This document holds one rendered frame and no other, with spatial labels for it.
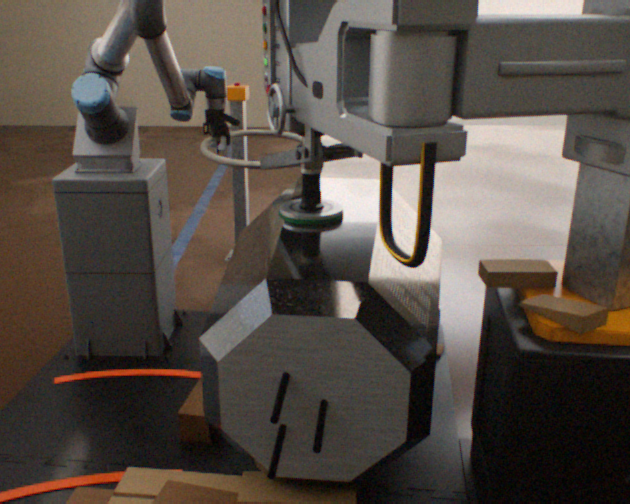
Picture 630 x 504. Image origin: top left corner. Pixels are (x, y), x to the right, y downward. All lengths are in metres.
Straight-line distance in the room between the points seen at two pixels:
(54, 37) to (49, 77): 0.51
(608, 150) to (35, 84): 8.40
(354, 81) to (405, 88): 0.27
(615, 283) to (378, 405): 0.70
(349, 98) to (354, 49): 0.12
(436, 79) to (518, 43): 0.20
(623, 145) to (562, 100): 0.22
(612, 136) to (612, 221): 0.22
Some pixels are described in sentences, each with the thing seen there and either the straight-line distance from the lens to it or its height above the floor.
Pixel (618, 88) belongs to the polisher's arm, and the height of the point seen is 1.36.
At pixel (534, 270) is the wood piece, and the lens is 1.99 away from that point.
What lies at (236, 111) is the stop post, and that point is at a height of 0.94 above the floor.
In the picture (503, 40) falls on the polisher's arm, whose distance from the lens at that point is 1.54.
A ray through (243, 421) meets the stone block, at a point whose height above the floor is 0.48.
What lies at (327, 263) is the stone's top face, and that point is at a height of 0.87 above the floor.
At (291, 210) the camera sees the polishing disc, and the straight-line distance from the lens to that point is 2.19.
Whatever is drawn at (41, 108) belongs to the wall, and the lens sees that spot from 9.56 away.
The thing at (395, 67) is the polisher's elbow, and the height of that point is 1.42.
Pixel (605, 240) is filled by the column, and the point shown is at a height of 0.96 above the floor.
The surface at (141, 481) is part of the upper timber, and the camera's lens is 2.16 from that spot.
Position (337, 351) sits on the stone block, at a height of 0.71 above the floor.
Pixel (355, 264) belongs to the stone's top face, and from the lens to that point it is 1.82.
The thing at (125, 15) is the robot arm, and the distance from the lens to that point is 2.63.
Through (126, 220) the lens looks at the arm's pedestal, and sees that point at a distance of 2.93.
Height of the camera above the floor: 1.54
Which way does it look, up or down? 21 degrees down
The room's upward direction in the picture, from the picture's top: straight up
